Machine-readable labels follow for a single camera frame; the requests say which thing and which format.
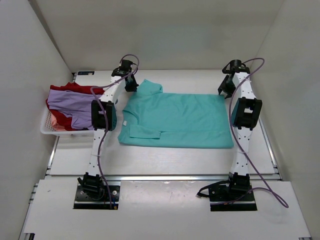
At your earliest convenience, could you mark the red t shirt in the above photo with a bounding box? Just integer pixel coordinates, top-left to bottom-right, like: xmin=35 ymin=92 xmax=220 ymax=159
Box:
xmin=45 ymin=82 xmax=106 ymax=131

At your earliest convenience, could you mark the aluminium rail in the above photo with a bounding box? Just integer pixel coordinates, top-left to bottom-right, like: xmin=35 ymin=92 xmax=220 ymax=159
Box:
xmin=44 ymin=173 xmax=281 ymax=181

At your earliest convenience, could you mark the pink t shirt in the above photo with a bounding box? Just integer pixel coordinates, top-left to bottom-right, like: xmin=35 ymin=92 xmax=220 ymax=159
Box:
xmin=50 ymin=114 xmax=67 ymax=132

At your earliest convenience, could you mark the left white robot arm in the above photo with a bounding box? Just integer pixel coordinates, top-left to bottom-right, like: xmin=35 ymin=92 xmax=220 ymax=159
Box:
xmin=78 ymin=57 xmax=140 ymax=205

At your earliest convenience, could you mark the teal t shirt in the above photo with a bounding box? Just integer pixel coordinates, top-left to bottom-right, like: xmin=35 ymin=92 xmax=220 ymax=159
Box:
xmin=118 ymin=79 xmax=234 ymax=149

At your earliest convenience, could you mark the lavender t shirt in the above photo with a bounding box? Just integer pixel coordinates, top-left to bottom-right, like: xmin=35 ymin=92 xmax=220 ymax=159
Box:
xmin=46 ymin=89 xmax=95 ymax=131

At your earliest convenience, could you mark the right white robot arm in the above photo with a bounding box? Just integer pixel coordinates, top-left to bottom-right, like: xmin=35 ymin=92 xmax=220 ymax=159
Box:
xmin=218 ymin=59 xmax=262 ymax=201

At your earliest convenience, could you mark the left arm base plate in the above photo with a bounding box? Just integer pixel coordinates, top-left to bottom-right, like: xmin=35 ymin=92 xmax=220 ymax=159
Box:
xmin=73 ymin=185 xmax=121 ymax=210

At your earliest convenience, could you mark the white plastic basket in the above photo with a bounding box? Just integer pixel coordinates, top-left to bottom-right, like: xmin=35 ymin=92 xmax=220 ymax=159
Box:
xmin=40 ymin=108 xmax=94 ymax=137

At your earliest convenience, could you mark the left black corner label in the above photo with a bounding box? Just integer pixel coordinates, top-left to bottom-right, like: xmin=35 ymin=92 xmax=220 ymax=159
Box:
xmin=77 ymin=71 xmax=95 ymax=76

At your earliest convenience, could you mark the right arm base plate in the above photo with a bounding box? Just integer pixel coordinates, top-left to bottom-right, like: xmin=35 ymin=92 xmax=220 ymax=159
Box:
xmin=196 ymin=182 xmax=258 ymax=212

